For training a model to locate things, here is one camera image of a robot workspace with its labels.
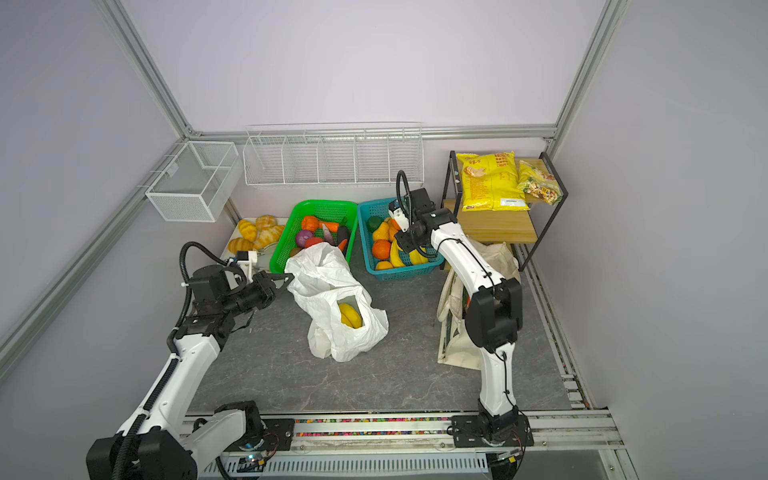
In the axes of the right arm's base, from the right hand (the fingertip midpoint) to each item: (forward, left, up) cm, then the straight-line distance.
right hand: (408, 239), depth 91 cm
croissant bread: (+10, +62, -14) cm, 64 cm away
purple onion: (+12, +38, -12) cm, 42 cm away
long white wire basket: (+25, +29, +14) cm, 41 cm away
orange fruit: (+7, +9, -13) cm, 17 cm away
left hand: (-18, +30, +5) cm, 35 cm away
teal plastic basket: (+25, +15, -11) cm, 31 cm away
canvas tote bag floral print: (-31, -11, -6) cm, 34 cm away
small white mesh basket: (+16, +68, +9) cm, 71 cm away
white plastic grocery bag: (-22, +21, +13) cm, 33 cm away
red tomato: (+12, +35, -14) cm, 40 cm away
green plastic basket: (+26, +32, -12) cm, 43 cm away
